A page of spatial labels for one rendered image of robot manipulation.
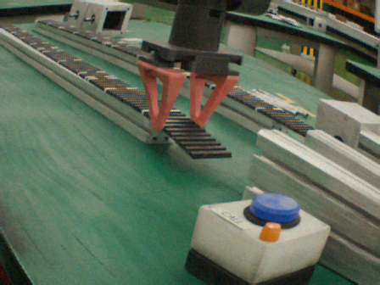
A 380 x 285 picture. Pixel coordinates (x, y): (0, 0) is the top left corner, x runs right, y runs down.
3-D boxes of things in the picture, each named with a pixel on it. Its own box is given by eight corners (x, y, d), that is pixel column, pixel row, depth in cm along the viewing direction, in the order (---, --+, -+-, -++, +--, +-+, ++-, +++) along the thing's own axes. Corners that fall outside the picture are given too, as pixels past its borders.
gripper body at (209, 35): (243, 70, 79) (251, 16, 77) (169, 65, 73) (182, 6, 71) (208, 56, 84) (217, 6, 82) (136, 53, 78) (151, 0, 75)
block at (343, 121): (293, 172, 82) (307, 97, 79) (343, 165, 89) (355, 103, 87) (335, 197, 75) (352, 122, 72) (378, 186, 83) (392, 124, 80)
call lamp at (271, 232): (254, 236, 46) (259, 220, 45) (270, 232, 47) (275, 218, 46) (267, 243, 44) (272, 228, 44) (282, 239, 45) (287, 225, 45)
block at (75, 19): (58, 28, 169) (67, -1, 167) (89, 26, 176) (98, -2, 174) (70, 32, 162) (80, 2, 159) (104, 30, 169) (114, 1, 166)
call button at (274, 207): (234, 219, 50) (242, 193, 49) (272, 211, 52) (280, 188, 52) (267, 237, 47) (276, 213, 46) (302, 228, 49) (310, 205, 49)
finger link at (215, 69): (229, 139, 81) (243, 60, 78) (176, 141, 77) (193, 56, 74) (192, 119, 86) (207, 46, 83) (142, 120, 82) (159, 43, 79)
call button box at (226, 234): (181, 268, 52) (198, 199, 50) (270, 251, 58) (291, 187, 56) (243, 306, 46) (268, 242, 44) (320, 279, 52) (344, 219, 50)
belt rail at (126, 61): (32, 30, 165) (35, 20, 164) (42, 29, 167) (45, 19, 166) (268, 140, 93) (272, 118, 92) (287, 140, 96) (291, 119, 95)
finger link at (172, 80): (211, 140, 79) (226, 58, 77) (156, 142, 75) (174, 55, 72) (175, 120, 84) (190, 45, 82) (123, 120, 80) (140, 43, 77)
